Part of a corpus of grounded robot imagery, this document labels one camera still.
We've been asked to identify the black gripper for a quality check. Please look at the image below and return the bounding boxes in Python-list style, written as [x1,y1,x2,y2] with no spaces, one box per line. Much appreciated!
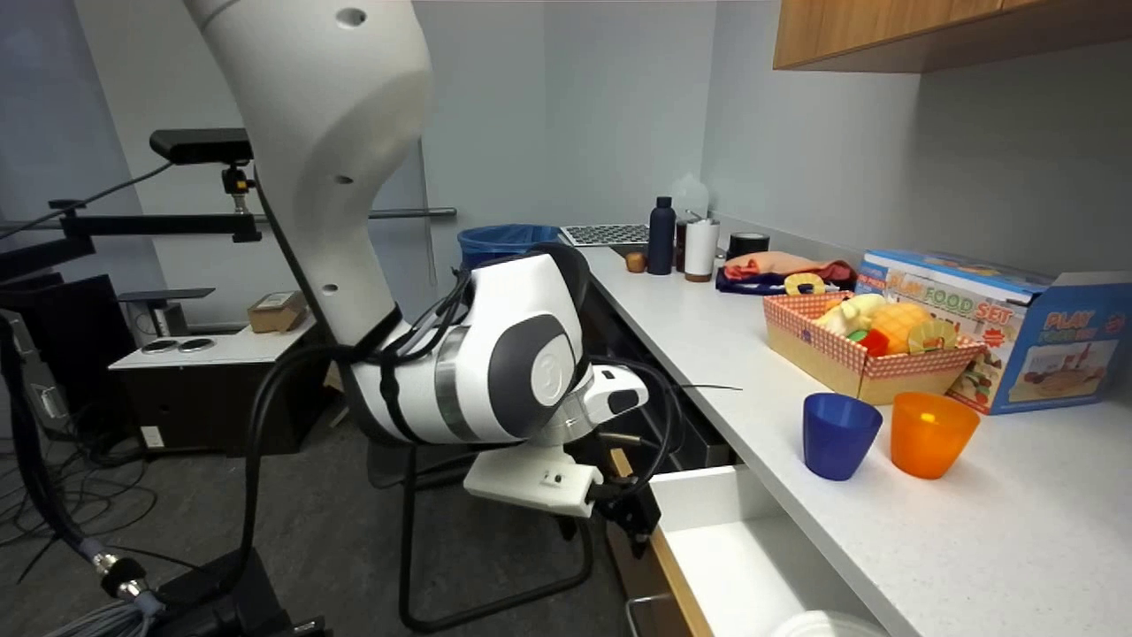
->
[583,443,667,566]

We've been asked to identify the white drawer with wooden front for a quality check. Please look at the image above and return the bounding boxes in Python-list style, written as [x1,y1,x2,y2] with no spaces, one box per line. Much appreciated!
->
[647,460,898,637]

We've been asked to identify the wooden lower cabinet door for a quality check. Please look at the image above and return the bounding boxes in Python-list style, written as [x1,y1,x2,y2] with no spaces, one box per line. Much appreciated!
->
[603,517,685,637]

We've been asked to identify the stainless steel dishwasher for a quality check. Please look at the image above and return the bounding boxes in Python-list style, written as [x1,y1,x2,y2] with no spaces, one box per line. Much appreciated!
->
[581,281,742,478]

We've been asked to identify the blue plastic cup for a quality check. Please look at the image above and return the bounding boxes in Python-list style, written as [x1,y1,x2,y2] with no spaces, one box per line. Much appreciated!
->
[799,390,889,484]

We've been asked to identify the black office chair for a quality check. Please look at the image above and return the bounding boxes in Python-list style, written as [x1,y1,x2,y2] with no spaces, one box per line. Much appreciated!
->
[365,242,619,633]

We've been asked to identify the white mug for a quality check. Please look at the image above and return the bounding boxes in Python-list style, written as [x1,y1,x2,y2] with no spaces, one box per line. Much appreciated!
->
[683,215,722,284]

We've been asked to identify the dark blue bottle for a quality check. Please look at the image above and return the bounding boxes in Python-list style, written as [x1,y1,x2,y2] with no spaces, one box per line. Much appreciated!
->
[643,192,683,281]

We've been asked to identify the yellow and black round item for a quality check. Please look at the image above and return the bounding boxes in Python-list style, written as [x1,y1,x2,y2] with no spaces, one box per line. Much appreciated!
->
[783,268,833,302]

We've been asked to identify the pale yellow toy food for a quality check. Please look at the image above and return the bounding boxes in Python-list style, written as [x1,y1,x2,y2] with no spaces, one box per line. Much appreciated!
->
[816,289,895,340]

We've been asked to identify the orange plastic cup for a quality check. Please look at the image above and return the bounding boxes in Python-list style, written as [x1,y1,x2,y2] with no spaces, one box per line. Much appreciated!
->
[889,390,983,480]

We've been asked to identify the black cylindrical container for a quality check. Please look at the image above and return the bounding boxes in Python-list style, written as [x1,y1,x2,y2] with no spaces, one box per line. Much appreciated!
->
[727,230,774,261]

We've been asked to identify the blue trash bin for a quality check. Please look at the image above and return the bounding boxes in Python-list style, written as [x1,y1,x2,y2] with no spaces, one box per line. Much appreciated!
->
[457,224,566,284]

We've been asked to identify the orange-yellow toy food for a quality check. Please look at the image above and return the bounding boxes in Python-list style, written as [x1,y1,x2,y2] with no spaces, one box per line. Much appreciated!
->
[877,302,963,358]

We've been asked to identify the small cardboard box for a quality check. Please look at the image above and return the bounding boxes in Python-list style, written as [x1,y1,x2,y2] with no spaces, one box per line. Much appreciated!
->
[243,285,312,337]

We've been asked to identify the blue toy food box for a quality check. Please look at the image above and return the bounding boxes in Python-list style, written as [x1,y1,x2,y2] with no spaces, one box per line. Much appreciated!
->
[855,246,1132,417]

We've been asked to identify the black low cabinet white top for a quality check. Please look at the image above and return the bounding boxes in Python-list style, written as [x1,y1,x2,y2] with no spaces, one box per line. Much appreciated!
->
[105,315,346,460]

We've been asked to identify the black glasses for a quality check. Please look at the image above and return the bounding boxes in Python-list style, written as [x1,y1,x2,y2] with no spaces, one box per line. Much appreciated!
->
[138,337,221,358]

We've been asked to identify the wooden upper cabinet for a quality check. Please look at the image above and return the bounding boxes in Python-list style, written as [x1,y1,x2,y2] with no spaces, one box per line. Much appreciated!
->
[773,0,1132,74]

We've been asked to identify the black equipment rack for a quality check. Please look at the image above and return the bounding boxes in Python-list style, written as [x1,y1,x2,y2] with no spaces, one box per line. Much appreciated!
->
[0,242,158,443]

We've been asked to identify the silver metal drawer handle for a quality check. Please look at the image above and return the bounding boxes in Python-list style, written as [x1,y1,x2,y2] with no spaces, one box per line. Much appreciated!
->
[623,586,681,637]

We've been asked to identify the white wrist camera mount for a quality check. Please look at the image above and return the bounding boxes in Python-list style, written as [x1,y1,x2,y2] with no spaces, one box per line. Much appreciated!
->
[460,443,603,525]

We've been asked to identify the black floor cables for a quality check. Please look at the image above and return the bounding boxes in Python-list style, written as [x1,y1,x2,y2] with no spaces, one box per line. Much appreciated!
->
[0,432,163,548]

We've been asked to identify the black side camera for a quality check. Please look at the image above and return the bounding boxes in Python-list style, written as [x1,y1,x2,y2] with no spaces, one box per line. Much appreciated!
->
[150,124,254,165]

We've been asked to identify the black side camera bar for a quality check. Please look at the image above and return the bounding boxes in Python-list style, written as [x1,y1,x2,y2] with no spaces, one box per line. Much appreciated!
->
[46,193,265,246]

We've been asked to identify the black thick robot cable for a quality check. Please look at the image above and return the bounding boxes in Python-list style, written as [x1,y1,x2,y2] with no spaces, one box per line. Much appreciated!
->
[0,311,158,610]

